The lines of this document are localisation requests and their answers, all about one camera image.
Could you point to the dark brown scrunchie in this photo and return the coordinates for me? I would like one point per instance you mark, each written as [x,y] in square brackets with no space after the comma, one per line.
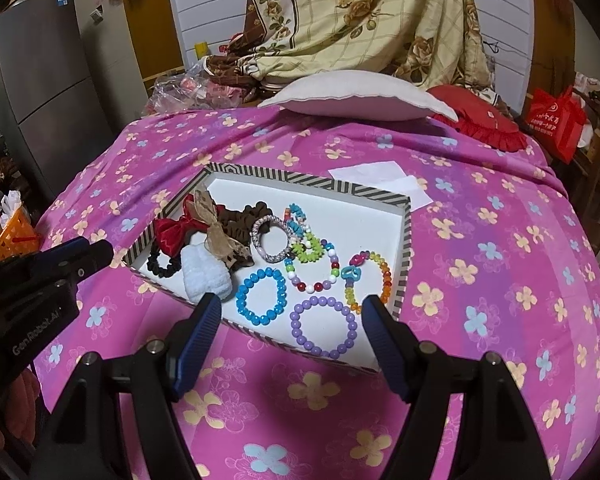
[238,224]

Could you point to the clear plastic bag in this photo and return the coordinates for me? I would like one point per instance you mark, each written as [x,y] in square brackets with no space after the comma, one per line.
[192,90]

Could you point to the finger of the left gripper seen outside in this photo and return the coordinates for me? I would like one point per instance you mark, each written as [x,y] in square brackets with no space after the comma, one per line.
[76,259]

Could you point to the pink rhinestone bangle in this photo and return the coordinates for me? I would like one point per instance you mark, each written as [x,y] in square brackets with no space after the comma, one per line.
[271,238]

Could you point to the red shopping bag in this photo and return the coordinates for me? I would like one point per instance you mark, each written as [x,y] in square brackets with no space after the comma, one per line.
[556,122]

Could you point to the grey refrigerator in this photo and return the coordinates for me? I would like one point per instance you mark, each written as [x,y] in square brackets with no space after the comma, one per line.
[50,114]

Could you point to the striped white tray box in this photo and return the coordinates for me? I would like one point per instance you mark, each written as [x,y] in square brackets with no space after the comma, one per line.
[348,241]

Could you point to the beige floral quilt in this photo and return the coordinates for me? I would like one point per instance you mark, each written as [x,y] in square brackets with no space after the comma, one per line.
[425,42]

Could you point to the white paper sheet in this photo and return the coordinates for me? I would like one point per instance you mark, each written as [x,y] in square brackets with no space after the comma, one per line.
[387,176]

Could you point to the red frilled cushion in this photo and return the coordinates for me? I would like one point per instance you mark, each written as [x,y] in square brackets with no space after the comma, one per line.
[479,119]

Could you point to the orange plastic basket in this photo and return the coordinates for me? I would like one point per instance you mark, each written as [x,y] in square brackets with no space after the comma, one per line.
[18,237]

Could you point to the white pink pillow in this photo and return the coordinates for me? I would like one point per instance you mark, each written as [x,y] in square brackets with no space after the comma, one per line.
[358,94]

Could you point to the red satin bow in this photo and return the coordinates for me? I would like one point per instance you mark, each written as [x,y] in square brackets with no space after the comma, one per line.
[170,234]

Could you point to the tan lace bow hairclip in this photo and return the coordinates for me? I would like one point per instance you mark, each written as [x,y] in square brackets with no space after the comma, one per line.
[222,246]

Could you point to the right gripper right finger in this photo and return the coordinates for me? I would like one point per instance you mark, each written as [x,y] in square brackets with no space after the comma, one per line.
[394,346]

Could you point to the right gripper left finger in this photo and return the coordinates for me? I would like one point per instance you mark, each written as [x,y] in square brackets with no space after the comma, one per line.
[189,342]

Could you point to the light blue fluffy scrunchie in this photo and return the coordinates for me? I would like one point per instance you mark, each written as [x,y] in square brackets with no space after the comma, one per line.
[203,272]

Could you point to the pink floral bed sheet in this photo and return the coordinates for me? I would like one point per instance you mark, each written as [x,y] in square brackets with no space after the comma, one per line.
[500,262]

